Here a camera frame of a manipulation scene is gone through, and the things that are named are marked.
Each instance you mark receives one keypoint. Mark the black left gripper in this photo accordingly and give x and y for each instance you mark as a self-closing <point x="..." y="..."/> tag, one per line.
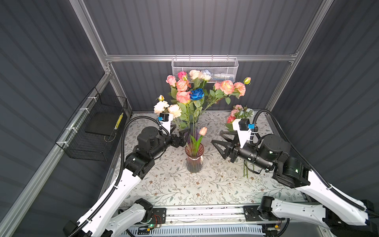
<point x="181" y="141"/>

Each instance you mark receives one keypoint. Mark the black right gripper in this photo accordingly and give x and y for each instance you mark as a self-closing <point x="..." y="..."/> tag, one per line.
<point x="228" y="145"/>

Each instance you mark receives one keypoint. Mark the red glass vase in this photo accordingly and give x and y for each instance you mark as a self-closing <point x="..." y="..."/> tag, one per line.
<point x="194" y="163"/>

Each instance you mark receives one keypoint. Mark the cream peony spray stem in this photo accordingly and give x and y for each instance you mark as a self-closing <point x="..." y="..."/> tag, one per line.
<point x="162" y="106"/>

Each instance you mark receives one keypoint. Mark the blue rose stem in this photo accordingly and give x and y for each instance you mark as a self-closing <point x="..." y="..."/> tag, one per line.
<point x="196" y="105"/>

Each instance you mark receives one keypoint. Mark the peach spray rose branch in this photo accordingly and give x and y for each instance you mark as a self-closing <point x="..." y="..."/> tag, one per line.
<point x="224" y="91"/>

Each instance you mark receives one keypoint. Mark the pink cream spray rose stem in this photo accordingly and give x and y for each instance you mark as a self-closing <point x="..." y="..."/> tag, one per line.
<point x="177" y="85"/>

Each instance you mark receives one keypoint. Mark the hot pink rose stem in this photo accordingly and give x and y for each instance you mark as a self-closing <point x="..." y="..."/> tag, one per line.
<point x="183" y="76"/>

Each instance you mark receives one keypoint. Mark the white rose stem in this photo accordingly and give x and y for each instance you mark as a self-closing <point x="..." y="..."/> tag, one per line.
<point x="206" y="75"/>

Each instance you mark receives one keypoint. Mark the blue purple glass vase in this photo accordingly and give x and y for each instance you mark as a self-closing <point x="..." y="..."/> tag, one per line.
<point x="191" y="130"/>

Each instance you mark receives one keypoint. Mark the small pink tulip stem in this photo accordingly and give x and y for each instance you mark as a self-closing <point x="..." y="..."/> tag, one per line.
<point x="196" y="141"/>

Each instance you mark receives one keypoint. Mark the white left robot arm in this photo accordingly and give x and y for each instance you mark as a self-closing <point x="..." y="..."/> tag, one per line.
<point x="101" y="220"/>

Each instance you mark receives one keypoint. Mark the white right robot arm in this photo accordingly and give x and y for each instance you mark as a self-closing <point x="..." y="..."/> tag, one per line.
<point x="342" y="215"/>

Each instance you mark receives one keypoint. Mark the pile of artificial flowers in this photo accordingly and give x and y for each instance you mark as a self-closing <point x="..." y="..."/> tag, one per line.
<point x="238" y="112"/>

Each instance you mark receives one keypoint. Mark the floral patterned table mat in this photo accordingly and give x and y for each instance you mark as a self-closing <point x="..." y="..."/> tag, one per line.
<point x="220" y="181"/>

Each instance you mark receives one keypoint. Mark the yellow tool in basket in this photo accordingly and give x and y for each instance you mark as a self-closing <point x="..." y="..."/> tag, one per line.
<point x="118" y="121"/>

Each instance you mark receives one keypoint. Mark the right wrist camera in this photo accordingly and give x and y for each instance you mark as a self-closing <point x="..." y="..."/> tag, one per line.
<point x="245" y="131"/>

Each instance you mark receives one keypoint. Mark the white wire wall basket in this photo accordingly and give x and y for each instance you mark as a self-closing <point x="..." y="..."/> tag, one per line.
<point x="221" y="68"/>

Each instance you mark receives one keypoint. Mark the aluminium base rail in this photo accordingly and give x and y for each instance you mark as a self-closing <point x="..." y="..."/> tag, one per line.
<point x="223" y="213"/>

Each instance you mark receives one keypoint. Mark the black wire side basket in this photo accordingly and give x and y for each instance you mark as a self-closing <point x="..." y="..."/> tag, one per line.
<point x="92" y="135"/>

